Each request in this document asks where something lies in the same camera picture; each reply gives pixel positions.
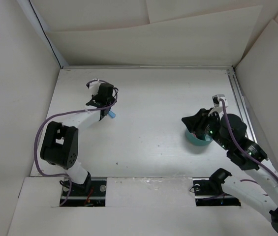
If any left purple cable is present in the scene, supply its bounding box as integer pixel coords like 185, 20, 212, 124
34, 78, 120, 207

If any teal round organizer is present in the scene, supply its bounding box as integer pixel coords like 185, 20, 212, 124
185, 129, 213, 147

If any aluminium rail right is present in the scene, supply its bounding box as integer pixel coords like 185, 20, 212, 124
226, 67, 257, 142

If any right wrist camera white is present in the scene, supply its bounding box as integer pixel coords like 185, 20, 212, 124
211, 94, 228, 114

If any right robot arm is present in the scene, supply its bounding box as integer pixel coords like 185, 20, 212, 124
182, 109, 278, 233

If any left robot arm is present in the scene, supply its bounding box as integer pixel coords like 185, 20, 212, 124
40, 79, 119, 195

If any blue correction tape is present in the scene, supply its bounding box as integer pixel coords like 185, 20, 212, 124
108, 111, 116, 118

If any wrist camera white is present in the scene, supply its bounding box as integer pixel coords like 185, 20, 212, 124
86, 79, 101, 91
211, 94, 228, 114

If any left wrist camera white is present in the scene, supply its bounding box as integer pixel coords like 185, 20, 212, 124
86, 79, 101, 91

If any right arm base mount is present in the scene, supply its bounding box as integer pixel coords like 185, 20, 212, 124
189, 177, 241, 207

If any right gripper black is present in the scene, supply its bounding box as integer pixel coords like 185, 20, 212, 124
181, 107, 231, 150

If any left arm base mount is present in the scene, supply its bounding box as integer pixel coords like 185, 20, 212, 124
60, 178, 107, 207

